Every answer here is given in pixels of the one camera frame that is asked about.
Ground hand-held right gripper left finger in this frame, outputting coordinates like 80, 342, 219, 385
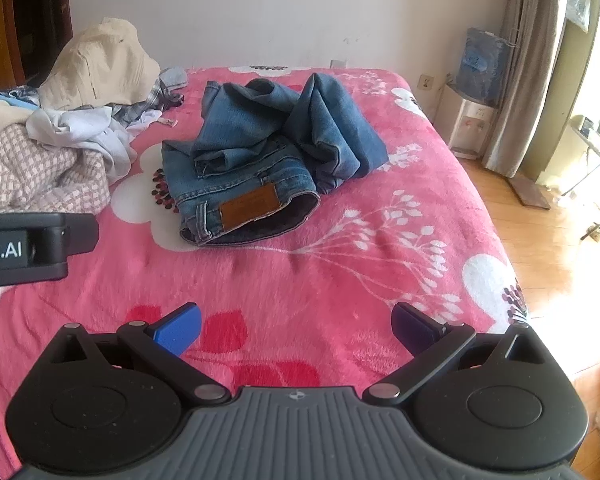
45, 302, 231, 406

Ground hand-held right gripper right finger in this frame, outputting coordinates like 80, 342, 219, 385
365, 302, 547, 406

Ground blue jeans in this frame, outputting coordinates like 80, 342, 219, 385
161, 72, 388, 247

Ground pink white houndstooth sweater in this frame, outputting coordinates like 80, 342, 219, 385
0, 124, 112, 216

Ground pink floral blanket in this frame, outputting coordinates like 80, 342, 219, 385
0, 66, 533, 476

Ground white shirt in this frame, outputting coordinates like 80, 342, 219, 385
26, 105, 138, 183

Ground beige cloth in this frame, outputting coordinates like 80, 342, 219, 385
0, 100, 43, 136

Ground plaid shirt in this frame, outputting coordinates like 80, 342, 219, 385
7, 77, 186, 133

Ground dark doormat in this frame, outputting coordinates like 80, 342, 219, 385
502, 172, 552, 210

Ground beige jacket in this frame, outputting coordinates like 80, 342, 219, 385
39, 17, 162, 111

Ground white water dispenser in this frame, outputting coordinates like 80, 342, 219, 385
437, 82, 498, 161

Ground light blue cloth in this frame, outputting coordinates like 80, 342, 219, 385
157, 66, 188, 92

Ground brown wooden door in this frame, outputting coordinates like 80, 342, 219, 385
0, 0, 73, 96

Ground folding table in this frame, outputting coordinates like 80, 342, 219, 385
570, 115, 600, 196

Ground blue water bottle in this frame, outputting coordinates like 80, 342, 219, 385
455, 27, 506, 108

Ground beige curtain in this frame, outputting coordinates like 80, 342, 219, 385
482, 0, 576, 178

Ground hanging clear plastic bag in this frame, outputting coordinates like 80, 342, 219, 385
565, 0, 593, 31

